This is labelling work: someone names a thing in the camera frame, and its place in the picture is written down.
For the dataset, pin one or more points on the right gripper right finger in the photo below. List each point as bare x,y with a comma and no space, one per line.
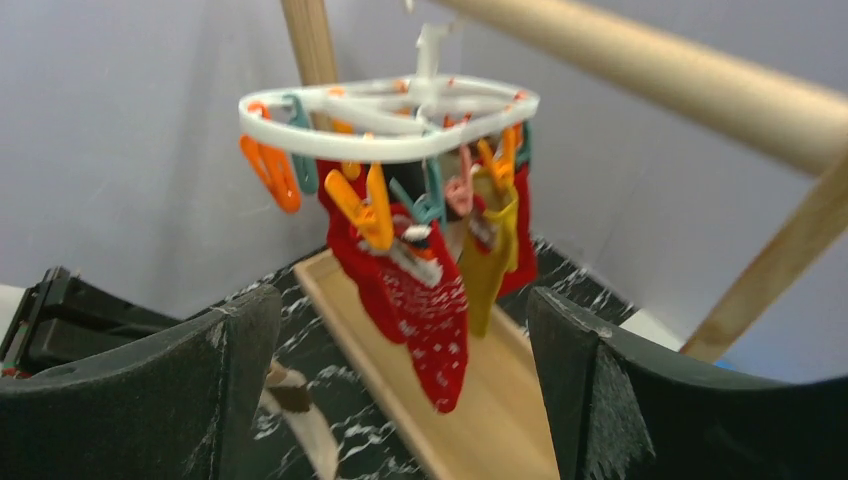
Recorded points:
623,407

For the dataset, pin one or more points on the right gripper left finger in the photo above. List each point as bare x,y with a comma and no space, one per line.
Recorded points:
177,404

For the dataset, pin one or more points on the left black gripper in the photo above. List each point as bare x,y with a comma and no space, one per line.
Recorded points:
63,319

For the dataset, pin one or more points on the brown striped sock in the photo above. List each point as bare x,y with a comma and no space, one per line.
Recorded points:
285,393

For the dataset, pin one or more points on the white sock hanger with clips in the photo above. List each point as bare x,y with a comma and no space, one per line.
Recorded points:
377,122

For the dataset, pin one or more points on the long red hanging sock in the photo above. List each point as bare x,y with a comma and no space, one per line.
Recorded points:
527,266

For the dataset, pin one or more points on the yellow hanging sock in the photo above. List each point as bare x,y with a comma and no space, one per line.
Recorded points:
490,248

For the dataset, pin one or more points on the red santa hanging sock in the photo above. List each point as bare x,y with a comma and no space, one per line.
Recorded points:
413,294

